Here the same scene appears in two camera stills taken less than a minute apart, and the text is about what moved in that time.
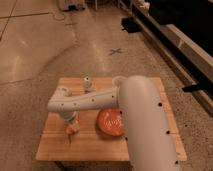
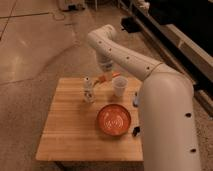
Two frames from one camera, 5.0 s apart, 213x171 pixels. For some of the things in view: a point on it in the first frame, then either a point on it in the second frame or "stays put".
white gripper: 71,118 -> 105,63
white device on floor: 74,7 stays put
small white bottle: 87,84 stays put
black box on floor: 130,24 stays put
